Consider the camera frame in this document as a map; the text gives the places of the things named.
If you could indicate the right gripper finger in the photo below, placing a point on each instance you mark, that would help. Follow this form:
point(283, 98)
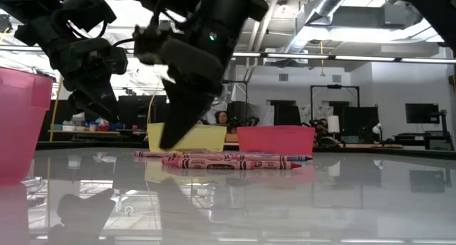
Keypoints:
point(185, 113)

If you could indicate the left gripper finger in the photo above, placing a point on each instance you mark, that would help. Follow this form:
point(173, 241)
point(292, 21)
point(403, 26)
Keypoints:
point(108, 90)
point(96, 108)

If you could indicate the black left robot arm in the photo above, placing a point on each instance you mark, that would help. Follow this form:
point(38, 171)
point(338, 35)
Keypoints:
point(28, 13)

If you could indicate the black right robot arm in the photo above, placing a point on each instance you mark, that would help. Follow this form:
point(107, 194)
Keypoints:
point(221, 10)

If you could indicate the red storage box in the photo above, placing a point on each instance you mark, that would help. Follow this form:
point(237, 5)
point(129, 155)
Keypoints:
point(101, 128)

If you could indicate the blue storage box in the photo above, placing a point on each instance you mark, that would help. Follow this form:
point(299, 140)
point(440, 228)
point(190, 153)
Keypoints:
point(114, 126)

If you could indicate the wooden workbench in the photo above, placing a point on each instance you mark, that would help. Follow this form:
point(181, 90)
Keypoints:
point(85, 132)

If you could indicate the black screen panel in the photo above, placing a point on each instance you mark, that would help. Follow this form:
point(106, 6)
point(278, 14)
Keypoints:
point(135, 111)
point(358, 120)

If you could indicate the yellow plastic bin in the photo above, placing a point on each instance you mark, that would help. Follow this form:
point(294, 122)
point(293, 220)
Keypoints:
point(210, 138)

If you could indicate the person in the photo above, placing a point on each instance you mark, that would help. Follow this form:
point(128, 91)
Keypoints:
point(221, 117)

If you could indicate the large pink plastic tray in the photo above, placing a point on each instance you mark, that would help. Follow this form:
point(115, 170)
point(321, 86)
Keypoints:
point(19, 131)

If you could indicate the small pink plastic bin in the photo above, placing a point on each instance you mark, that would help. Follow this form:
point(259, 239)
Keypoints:
point(276, 140)

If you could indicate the white paper towel roll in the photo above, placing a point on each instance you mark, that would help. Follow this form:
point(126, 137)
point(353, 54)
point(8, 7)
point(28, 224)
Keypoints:
point(333, 124)

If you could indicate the long white light strip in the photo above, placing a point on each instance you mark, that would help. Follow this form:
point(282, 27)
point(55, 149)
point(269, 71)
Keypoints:
point(356, 58)

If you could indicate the white desk lamp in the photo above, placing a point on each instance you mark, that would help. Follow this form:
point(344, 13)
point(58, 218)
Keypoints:
point(377, 128)

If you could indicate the black computer monitor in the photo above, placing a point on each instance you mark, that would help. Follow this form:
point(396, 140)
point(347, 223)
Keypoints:
point(422, 113)

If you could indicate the black desk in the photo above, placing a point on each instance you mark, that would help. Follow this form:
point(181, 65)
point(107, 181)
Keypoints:
point(420, 138)

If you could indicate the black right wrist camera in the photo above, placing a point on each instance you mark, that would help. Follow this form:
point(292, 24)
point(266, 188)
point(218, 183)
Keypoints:
point(149, 45)

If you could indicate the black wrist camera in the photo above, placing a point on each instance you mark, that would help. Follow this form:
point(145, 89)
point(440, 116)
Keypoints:
point(89, 8)
point(149, 45)

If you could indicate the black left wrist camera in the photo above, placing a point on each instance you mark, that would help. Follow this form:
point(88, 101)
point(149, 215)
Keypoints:
point(89, 8)

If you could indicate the smooth silver ventilation duct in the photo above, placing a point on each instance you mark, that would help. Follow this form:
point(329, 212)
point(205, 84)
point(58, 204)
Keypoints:
point(320, 10)

